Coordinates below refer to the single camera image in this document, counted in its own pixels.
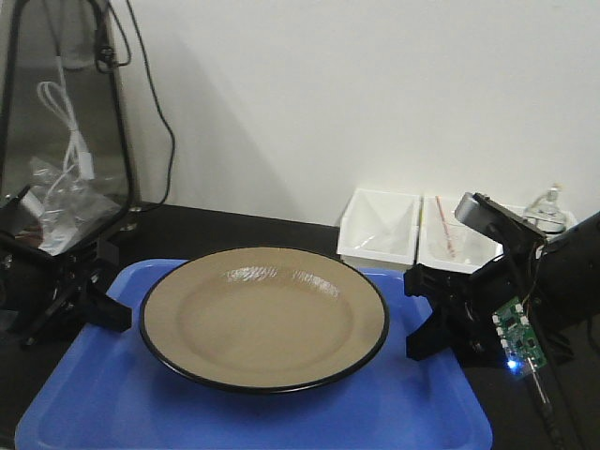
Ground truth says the white storage bin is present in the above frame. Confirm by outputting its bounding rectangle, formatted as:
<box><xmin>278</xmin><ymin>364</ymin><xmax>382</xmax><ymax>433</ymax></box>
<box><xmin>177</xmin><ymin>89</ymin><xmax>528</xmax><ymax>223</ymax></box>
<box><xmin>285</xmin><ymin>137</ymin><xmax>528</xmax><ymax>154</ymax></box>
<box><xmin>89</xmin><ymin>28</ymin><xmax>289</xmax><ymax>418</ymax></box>
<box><xmin>510</xmin><ymin>204</ymin><xmax>576</xmax><ymax>237</ymax></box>
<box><xmin>416</xmin><ymin>196</ymin><xmax>502</xmax><ymax>274</ymax></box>
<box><xmin>337</xmin><ymin>188</ymin><xmax>421</xmax><ymax>271</ymax></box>

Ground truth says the black wall cable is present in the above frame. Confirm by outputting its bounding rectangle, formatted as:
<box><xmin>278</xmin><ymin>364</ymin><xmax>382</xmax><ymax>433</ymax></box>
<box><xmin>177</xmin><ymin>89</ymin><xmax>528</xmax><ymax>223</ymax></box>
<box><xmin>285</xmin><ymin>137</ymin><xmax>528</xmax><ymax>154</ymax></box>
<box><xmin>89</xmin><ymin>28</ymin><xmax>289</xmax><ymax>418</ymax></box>
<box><xmin>93</xmin><ymin>0</ymin><xmax>176</xmax><ymax>207</ymax></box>

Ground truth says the white left storage bin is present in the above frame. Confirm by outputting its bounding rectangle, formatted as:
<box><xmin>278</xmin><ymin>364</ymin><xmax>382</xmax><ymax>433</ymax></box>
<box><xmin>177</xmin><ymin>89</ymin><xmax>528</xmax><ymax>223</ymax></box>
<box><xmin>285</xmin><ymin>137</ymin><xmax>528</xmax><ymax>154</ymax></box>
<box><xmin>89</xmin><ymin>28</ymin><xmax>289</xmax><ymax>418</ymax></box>
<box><xmin>337</xmin><ymin>188</ymin><xmax>421</xmax><ymax>271</ymax></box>

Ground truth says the glass case with black frame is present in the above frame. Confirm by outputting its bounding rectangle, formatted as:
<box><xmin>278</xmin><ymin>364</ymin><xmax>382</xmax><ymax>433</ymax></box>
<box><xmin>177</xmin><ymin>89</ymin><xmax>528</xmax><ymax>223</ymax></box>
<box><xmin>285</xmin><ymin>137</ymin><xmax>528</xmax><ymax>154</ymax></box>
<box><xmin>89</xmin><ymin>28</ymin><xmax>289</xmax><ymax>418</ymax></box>
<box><xmin>1</xmin><ymin>1</ymin><xmax>136</xmax><ymax>256</ymax></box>

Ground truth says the white middle storage bin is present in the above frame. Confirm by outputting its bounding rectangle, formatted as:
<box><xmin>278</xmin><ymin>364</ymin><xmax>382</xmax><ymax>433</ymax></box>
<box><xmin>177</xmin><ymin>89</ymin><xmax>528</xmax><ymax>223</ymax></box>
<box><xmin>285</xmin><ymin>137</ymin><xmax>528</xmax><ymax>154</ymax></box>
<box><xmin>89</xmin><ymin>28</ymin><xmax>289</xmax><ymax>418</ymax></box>
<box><xmin>416</xmin><ymin>196</ymin><xmax>502</xmax><ymax>274</ymax></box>

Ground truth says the blue plastic tray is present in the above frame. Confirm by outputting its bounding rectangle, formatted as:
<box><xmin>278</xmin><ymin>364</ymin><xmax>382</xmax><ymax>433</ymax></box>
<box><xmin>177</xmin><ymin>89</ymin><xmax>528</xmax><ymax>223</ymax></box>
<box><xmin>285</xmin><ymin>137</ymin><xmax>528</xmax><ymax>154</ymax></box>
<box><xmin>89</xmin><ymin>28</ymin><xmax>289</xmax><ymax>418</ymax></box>
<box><xmin>15</xmin><ymin>251</ymin><xmax>492</xmax><ymax>449</ymax></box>

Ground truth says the red thermometer rod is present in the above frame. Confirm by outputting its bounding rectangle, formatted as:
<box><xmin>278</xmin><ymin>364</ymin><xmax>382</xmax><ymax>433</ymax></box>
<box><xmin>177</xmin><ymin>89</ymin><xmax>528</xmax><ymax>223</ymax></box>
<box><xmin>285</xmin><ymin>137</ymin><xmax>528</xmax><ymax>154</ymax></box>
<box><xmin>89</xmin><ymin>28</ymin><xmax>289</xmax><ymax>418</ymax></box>
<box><xmin>435</xmin><ymin>195</ymin><xmax>457</xmax><ymax>260</ymax></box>

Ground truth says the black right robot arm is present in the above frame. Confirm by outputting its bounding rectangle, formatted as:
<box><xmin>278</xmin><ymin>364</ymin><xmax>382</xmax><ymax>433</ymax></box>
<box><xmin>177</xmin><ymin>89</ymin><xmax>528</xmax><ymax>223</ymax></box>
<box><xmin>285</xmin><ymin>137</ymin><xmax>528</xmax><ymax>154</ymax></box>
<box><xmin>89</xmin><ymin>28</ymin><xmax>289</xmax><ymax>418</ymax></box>
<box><xmin>404</xmin><ymin>216</ymin><xmax>599</xmax><ymax>368</ymax></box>

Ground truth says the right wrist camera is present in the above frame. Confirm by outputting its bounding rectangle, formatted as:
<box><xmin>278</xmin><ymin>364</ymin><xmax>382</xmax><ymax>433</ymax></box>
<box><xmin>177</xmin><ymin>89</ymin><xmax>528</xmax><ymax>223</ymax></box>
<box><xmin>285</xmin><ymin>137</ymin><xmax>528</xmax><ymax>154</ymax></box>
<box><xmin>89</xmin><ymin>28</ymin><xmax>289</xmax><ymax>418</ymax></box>
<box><xmin>454</xmin><ymin>192</ymin><xmax>546</xmax><ymax>246</ymax></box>

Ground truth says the black braided cable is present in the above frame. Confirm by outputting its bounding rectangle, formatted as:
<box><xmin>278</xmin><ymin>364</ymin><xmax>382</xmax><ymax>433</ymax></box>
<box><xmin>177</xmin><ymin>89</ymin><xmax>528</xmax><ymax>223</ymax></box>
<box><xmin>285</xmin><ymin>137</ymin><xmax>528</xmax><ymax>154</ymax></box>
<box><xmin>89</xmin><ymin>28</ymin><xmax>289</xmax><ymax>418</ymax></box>
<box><xmin>522</xmin><ymin>355</ymin><xmax>573</xmax><ymax>450</ymax></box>

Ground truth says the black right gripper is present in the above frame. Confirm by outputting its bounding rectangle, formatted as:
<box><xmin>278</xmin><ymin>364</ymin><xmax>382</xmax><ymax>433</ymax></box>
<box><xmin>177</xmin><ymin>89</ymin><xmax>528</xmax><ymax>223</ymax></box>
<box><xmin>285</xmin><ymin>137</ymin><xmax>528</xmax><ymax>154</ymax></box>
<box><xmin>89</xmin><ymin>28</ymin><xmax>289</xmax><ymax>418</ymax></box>
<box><xmin>403</xmin><ymin>252</ymin><xmax>578</xmax><ymax>368</ymax></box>

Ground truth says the tan plate with black rim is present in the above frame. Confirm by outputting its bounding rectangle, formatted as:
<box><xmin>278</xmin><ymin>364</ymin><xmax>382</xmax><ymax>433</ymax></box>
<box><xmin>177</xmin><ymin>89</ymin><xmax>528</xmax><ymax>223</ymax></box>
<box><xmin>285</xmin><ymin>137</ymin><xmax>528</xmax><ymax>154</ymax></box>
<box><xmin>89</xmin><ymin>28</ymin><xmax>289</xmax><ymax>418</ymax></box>
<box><xmin>139</xmin><ymin>247</ymin><xmax>390</xmax><ymax>394</ymax></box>

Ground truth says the white right storage bin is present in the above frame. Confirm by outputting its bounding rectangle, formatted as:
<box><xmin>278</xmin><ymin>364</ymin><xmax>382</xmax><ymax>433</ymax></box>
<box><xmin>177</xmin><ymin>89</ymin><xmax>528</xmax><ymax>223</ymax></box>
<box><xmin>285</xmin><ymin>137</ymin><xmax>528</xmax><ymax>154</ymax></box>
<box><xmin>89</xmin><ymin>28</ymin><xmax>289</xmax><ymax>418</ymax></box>
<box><xmin>510</xmin><ymin>204</ymin><xmax>576</xmax><ymax>237</ymax></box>

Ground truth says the glass alcohol lamp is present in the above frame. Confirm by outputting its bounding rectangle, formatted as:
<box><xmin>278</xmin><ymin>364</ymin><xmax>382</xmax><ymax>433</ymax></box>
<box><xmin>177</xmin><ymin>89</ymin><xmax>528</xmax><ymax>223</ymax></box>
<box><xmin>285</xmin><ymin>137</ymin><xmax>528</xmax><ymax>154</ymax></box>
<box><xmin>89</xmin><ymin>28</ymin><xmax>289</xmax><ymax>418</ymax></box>
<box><xmin>523</xmin><ymin>184</ymin><xmax>567</xmax><ymax>235</ymax></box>

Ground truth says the green circuit board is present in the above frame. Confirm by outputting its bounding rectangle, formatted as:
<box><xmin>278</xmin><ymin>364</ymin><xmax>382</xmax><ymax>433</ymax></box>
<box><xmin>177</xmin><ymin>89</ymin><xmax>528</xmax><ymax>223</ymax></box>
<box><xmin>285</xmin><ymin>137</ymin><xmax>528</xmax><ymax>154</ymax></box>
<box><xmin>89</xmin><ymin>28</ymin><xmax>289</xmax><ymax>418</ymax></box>
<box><xmin>491</xmin><ymin>297</ymin><xmax>548</xmax><ymax>378</ymax></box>

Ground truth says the white cable in case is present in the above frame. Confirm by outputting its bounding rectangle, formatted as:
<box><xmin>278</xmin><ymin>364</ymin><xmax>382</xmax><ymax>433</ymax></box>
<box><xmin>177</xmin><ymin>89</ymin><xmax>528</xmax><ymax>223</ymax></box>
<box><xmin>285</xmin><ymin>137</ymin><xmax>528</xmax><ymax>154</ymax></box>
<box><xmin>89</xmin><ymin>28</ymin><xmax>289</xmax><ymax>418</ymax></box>
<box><xmin>36</xmin><ymin>55</ymin><xmax>97</xmax><ymax>207</ymax></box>

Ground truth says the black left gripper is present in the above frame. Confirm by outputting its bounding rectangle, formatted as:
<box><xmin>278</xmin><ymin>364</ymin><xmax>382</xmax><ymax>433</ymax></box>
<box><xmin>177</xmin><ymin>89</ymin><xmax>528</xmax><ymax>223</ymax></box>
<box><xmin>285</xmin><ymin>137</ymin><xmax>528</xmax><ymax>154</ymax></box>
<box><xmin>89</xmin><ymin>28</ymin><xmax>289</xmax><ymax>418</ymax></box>
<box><xmin>1</xmin><ymin>205</ymin><xmax>131</xmax><ymax>347</ymax></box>

